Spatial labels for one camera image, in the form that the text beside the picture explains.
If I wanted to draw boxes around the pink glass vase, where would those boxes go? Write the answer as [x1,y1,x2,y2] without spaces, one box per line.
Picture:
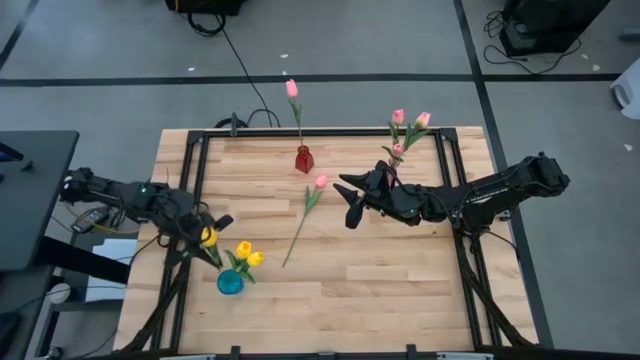
[383,155,401,192]

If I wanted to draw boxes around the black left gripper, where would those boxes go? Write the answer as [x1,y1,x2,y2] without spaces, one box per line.
[159,199,235,270]

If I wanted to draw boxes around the yellow artificial tulip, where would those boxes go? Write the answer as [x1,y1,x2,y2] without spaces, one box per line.
[200,226,225,271]
[224,239,254,281]
[238,251,266,285]

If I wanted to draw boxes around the black table frame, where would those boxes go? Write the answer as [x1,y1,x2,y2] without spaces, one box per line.
[117,127,539,360]

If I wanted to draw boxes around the black desk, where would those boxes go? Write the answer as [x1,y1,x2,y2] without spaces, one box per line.
[0,130,80,271]

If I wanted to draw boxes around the blue glass vase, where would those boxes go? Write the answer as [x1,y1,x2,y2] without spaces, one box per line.
[216,268,245,296]

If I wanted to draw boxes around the white round cap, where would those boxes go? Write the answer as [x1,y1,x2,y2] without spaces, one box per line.
[47,282,71,305]

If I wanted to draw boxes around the black handheld controller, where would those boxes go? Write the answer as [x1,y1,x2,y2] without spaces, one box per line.
[69,205,111,235]

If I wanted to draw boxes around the red glass vase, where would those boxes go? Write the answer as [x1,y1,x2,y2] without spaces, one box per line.
[294,144,316,175]

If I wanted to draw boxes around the white paper sheet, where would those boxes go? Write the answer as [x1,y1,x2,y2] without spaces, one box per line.
[84,238,139,304]

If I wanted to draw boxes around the large black equipment box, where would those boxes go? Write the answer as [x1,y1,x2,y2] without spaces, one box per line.
[499,0,612,57]

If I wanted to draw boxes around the white appliance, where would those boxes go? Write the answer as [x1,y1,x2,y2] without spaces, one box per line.
[609,58,640,121]

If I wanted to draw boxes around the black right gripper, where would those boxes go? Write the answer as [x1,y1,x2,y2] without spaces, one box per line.
[332,160,426,230]

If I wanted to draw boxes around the black floor cable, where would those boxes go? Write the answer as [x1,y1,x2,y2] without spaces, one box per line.
[187,12,281,129]

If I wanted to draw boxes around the black cable bundle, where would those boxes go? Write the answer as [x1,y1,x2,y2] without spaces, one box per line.
[482,9,584,76]

